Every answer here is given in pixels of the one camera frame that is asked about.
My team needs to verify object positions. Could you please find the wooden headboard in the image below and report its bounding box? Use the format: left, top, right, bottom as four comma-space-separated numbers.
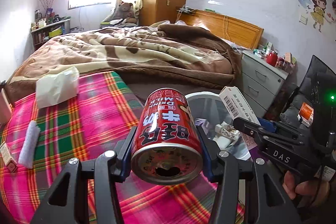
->
180, 10, 264, 49

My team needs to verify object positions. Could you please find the red milk drink can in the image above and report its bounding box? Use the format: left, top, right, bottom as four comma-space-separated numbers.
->
131, 88, 203, 185

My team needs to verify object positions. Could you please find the purple milk carton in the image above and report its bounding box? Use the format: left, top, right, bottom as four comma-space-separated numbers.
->
195, 118, 210, 135

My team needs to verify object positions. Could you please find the white purple medicine box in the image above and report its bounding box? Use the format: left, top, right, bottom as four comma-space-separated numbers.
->
219, 86, 261, 151

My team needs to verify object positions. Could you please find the red cup on nightstand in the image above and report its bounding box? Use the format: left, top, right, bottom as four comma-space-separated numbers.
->
266, 51, 278, 67

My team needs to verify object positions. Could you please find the pink plaid bed sheet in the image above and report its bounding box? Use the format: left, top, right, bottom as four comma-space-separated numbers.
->
0, 70, 245, 224

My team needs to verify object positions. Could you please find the patterned paper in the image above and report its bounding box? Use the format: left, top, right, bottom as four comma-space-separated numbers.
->
215, 121, 240, 142

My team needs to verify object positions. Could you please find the pink brown thermos mug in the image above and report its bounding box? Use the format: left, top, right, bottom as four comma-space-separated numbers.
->
0, 81, 12, 125

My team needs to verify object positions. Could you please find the black padded chair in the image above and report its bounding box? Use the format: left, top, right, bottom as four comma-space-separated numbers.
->
279, 54, 336, 130

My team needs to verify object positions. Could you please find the white round trash bin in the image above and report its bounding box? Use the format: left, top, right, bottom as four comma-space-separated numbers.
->
186, 92, 251, 160

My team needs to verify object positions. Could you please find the person's right hand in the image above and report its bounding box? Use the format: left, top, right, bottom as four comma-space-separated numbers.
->
282, 171, 330, 207

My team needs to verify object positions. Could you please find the orange white box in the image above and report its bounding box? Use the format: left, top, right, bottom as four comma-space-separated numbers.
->
297, 102, 314, 127

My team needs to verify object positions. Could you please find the grey drawer nightstand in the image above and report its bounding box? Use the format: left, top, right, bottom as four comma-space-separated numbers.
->
235, 50, 289, 118

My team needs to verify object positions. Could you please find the small beige carton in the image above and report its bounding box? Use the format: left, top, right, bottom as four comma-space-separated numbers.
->
1, 143, 18, 173

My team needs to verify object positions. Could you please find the cluttered side shelf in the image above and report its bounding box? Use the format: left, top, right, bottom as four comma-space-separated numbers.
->
31, 9, 71, 51

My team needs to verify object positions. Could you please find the thin white foam sleeve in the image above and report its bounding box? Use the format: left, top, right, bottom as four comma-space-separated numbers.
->
18, 121, 41, 169

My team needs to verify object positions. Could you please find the brown beige fleece blanket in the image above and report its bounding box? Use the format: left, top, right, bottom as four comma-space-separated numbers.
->
5, 24, 242, 102

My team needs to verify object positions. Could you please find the white tissue pack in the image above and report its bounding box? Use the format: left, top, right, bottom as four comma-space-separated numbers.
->
35, 67, 80, 109

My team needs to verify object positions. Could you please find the brown teddy bear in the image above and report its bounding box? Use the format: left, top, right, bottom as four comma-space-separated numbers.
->
112, 2, 137, 24

